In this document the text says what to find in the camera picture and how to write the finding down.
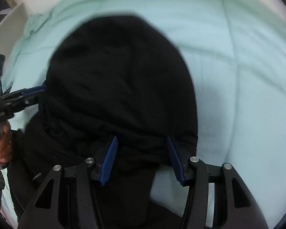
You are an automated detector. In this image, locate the left hand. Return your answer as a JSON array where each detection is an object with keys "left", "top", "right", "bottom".
[{"left": 0, "top": 121, "right": 12, "bottom": 167}]

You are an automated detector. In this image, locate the light green quilted bedspread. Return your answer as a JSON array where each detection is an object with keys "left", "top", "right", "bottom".
[{"left": 2, "top": 0, "right": 286, "bottom": 228}]

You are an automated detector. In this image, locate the black hooded jacket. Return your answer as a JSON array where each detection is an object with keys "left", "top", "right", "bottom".
[{"left": 7, "top": 15, "right": 198, "bottom": 228}]

